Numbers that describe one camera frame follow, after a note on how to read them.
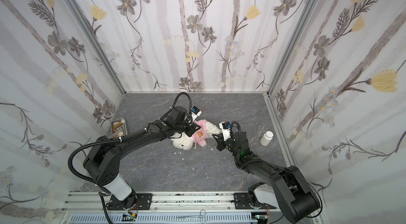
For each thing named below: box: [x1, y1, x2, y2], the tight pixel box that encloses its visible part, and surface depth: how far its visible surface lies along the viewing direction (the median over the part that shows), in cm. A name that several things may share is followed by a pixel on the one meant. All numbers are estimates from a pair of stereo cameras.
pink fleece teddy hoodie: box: [192, 119, 209, 147], surface depth 87 cm
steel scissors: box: [176, 209, 207, 224], surface depth 72 cm
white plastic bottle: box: [260, 130, 274, 147], surface depth 90 cm
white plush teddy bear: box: [170, 120, 223, 151], surface depth 86 cm
